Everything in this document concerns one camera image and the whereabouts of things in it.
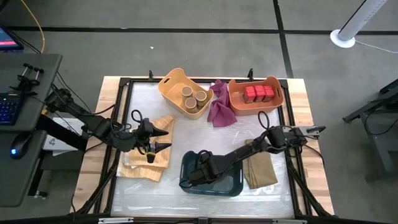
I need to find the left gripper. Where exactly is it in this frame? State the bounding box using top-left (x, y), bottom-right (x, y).
top-left (132, 117), bottom-right (173, 164)

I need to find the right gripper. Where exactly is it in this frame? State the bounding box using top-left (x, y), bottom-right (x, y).
top-left (179, 151), bottom-right (223, 189)

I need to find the teal plastic bin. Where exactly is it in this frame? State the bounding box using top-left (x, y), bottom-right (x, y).
top-left (179, 150), bottom-right (244, 198)

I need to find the yellow plastic bin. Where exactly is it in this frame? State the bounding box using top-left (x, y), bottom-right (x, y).
top-left (157, 67), bottom-right (215, 121)

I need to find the cardboard cup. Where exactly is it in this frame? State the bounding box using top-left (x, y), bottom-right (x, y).
top-left (195, 90), bottom-right (208, 109)

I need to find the orange plastic bin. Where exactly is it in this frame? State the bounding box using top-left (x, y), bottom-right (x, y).
top-left (228, 76), bottom-right (285, 117)

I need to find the yellow checked cloth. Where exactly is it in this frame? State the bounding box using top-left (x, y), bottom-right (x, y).
top-left (116, 114), bottom-right (175, 183)

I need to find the clear plastic table sheet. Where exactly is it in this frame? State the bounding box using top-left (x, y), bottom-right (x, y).
top-left (110, 81), bottom-right (295, 218)

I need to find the magenta cloth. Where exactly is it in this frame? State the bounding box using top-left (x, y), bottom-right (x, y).
top-left (206, 79), bottom-right (238, 128)

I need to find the olive brown folded cloth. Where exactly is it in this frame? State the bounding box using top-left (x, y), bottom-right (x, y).
top-left (242, 139), bottom-right (279, 190)

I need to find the white printed box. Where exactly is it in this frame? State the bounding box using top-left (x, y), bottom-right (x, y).
top-left (42, 117), bottom-right (85, 156)

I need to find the black computer mouse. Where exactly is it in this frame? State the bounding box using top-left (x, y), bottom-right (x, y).
top-left (10, 132), bottom-right (32, 160)

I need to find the dark grey desk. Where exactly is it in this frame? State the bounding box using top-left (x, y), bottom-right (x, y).
top-left (0, 53), bottom-right (63, 208)

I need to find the black clamp stand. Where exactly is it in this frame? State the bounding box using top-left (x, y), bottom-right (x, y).
top-left (9, 63), bottom-right (44, 94)

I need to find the backlit black keyboard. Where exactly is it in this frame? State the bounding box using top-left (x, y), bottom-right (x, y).
top-left (0, 93), bottom-right (21, 126)

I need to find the computer monitor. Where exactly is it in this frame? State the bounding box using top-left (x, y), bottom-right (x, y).
top-left (0, 26), bottom-right (24, 52)

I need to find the black metal equipment stand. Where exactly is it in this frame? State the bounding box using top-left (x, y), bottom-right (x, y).
top-left (343, 77), bottom-right (398, 182)

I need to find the white round base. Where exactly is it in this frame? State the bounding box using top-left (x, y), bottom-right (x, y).
top-left (329, 29), bottom-right (356, 49)

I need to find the slim tower pole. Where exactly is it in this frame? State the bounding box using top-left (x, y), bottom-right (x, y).
top-left (338, 0), bottom-right (389, 40)

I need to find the black metal table frame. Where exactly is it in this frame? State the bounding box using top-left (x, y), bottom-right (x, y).
top-left (70, 77), bottom-right (335, 224)

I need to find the silver metal bracket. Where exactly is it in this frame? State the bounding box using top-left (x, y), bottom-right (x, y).
top-left (272, 218), bottom-right (308, 224)
top-left (98, 217), bottom-right (134, 224)

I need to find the yellow cable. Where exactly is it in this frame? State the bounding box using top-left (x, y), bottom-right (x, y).
top-left (20, 0), bottom-right (46, 54)

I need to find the white cable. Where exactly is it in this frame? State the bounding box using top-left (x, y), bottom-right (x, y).
top-left (354, 39), bottom-right (398, 54)

